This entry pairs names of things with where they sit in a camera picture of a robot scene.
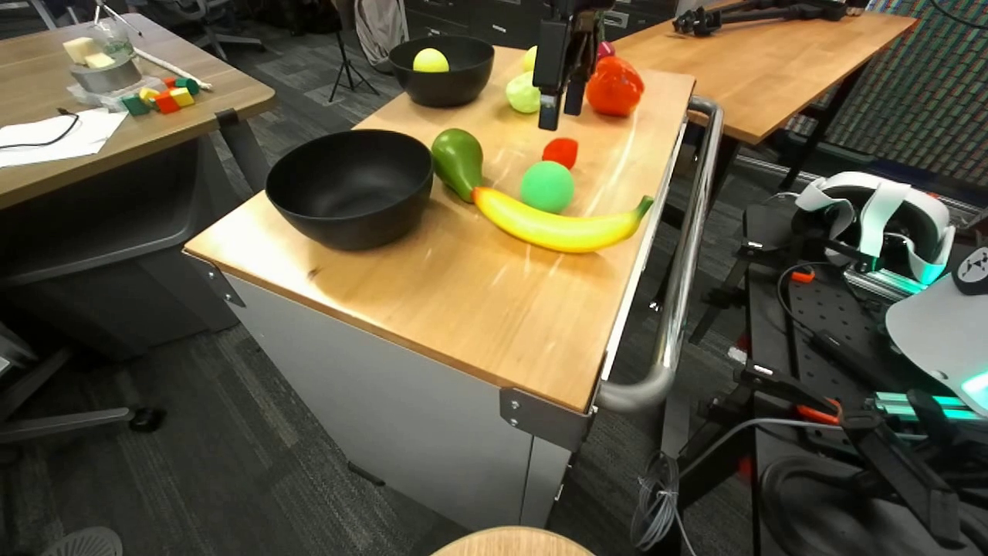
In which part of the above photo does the round wooden stool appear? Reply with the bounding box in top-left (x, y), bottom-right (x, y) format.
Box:
top-left (429, 521), bottom-right (598, 556)

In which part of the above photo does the red-orange plush pepper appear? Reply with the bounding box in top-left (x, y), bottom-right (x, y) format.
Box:
top-left (584, 53), bottom-right (650, 120)

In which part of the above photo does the white cart with wooden top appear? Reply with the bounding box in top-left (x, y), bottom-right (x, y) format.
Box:
top-left (180, 40), bottom-right (727, 531)

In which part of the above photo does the office chair base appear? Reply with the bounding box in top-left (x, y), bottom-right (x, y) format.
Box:
top-left (0, 320), bottom-right (166, 447)

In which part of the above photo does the white VR headset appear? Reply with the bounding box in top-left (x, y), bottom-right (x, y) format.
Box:
top-left (794, 168), bottom-right (958, 302)

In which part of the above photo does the large black bowl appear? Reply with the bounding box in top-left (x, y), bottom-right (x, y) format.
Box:
top-left (263, 125), bottom-right (435, 253)

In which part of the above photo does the dark cabinet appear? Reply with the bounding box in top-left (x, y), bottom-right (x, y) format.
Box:
top-left (406, 0), bottom-right (683, 56)

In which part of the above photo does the orange handled clamp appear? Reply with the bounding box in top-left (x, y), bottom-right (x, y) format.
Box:
top-left (721, 342), bottom-right (850, 426)

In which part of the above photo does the grey hanging cloth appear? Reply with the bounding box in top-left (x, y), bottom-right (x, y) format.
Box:
top-left (353, 0), bottom-right (414, 68)

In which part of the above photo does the white stick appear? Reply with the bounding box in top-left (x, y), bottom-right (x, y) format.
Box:
top-left (130, 43), bottom-right (215, 94)

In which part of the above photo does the dark green plush pear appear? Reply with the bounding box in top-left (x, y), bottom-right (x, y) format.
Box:
top-left (429, 122), bottom-right (488, 203)

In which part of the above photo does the wooden desk with dark legs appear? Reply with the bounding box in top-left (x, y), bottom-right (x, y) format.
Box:
top-left (612, 5), bottom-right (921, 198)

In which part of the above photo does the light green lumpy plush fruit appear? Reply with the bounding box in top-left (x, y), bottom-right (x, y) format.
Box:
top-left (503, 72), bottom-right (547, 118)

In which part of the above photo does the wooden office desk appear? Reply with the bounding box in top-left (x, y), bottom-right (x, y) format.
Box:
top-left (0, 9), bottom-right (278, 365)

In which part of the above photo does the black tripod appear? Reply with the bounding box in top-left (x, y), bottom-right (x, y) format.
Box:
top-left (325, 0), bottom-right (382, 106)

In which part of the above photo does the yellow plush banana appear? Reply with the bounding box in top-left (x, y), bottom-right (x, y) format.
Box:
top-left (470, 182), bottom-right (658, 255)

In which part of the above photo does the round black controller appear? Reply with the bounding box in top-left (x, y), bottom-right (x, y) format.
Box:
top-left (952, 245), bottom-right (988, 295)

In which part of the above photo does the black breadboard table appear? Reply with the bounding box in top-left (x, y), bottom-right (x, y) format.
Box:
top-left (658, 187), bottom-right (988, 556)

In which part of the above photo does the clear plastic container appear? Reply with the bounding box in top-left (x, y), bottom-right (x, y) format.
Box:
top-left (60, 16), bottom-right (142, 95)

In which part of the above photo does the green plush ball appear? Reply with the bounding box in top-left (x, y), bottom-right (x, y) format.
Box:
top-left (517, 156), bottom-right (577, 217)

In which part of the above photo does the grey rounded device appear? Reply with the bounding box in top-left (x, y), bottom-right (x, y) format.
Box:
top-left (884, 273), bottom-right (988, 416)

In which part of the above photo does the metal cart handle rail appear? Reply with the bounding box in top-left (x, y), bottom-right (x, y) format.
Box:
top-left (594, 95), bottom-right (727, 416)

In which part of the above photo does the black device on desk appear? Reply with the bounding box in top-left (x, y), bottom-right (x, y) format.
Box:
top-left (671, 0), bottom-right (854, 45)

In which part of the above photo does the thin black cable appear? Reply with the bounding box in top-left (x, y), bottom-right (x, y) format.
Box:
top-left (0, 107), bottom-right (83, 152)

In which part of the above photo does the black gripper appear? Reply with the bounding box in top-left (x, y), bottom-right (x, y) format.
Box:
top-left (530, 3), bottom-right (608, 132)

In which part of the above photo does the small red plush strawberry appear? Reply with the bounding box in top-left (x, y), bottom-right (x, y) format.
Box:
top-left (541, 132), bottom-right (581, 169)

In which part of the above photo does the grey round object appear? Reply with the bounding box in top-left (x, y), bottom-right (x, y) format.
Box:
top-left (37, 524), bottom-right (128, 556)

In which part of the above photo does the striped grey fabric panel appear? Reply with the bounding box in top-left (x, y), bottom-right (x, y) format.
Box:
top-left (822, 0), bottom-right (988, 191)

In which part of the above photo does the grey cable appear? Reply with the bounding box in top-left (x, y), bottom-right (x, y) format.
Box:
top-left (630, 415), bottom-right (859, 552)

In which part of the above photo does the small black bowl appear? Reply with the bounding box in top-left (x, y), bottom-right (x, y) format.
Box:
top-left (385, 33), bottom-right (497, 111)

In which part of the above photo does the yellow plush ball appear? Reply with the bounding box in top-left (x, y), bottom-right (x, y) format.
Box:
top-left (411, 45), bottom-right (454, 76)

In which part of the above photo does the white paper sheet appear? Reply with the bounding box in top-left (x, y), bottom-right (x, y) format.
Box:
top-left (0, 106), bottom-right (130, 169)

